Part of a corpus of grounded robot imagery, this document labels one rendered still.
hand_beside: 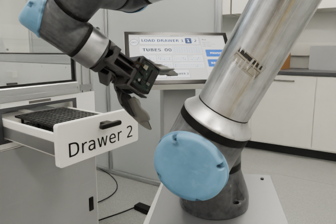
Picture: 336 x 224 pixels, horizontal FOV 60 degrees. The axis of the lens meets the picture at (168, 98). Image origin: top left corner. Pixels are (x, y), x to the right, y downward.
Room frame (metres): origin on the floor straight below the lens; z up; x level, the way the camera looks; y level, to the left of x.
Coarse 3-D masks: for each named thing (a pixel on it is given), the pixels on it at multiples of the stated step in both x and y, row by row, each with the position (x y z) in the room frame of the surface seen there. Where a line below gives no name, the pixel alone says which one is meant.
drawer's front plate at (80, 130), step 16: (112, 112) 0.83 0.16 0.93; (64, 128) 0.70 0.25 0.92; (80, 128) 0.73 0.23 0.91; (96, 128) 0.78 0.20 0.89; (112, 128) 0.82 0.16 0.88; (128, 128) 0.88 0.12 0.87; (64, 144) 0.69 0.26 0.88; (80, 144) 0.73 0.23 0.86; (96, 144) 0.78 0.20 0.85; (112, 144) 0.82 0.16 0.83; (64, 160) 0.69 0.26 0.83; (80, 160) 0.73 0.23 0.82
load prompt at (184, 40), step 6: (138, 36) 1.43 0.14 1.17; (144, 36) 1.44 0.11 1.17; (150, 36) 1.44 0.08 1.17; (156, 36) 1.45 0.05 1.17; (162, 36) 1.45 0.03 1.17; (168, 36) 1.46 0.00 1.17; (174, 36) 1.47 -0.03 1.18; (180, 36) 1.47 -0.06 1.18; (144, 42) 1.41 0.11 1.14; (150, 42) 1.42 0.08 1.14; (156, 42) 1.42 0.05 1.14; (162, 42) 1.43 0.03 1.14; (168, 42) 1.43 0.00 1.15; (174, 42) 1.44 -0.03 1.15; (180, 42) 1.45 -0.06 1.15; (186, 42) 1.45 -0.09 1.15; (192, 42) 1.46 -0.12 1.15; (198, 42) 1.46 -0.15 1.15
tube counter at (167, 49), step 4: (164, 48) 1.41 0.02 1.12; (168, 48) 1.41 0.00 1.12; (172, 48) 1.41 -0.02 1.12; (176, 48) 1.42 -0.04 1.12; (180, 48) 1.42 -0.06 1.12; (184, 48) 1.42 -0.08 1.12; (188, 48) 1.43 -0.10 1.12; (192, 48) 1.43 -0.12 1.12; (196, 48) 1.43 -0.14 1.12; (200, 48) 1.44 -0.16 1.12; (164, 52) 1.39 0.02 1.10; (168, 52) 1.39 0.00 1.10; (172, 52) 1.40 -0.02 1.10; (176, 52) 1.40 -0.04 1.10; (180, 52) 1.40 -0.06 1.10; (184, 52) 1.41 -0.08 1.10; (188, 52) 1.41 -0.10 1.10; (192, 52) 1.41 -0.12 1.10; (196, 52) 1.42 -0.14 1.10; (200, 52) 1.42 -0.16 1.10
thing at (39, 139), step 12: (72, 108) 1.06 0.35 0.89; (12, 120) 0.94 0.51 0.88; (24, 120) 0.97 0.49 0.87; (12, 132) 0.84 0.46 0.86; (24, 132) 0.81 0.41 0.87; (36, 132) 0.77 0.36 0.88; (48, 132) 0.74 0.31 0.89; (24, 144) 0.81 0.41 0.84; (36, 144) 0.77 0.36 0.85; (48, 144) 0.73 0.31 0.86
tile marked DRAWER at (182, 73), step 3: (174, 69) 1.33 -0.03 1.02; (177, 69) 1.34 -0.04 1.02; (180, 69) 1.34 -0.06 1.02; (183, 69) 1.34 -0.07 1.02; (186, 69) 1.34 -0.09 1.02; (177, 72) 1.32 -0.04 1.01; (180, 72) 1.33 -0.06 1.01; (183, 72) 1.33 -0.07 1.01; (186, 72) 1.33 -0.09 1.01; (189, 72) 1.33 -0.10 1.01; (180, 75) 1.32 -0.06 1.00; (183, 75) 1.32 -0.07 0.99; (186, 75) 1.32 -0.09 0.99; (189, 75) 1.32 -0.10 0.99
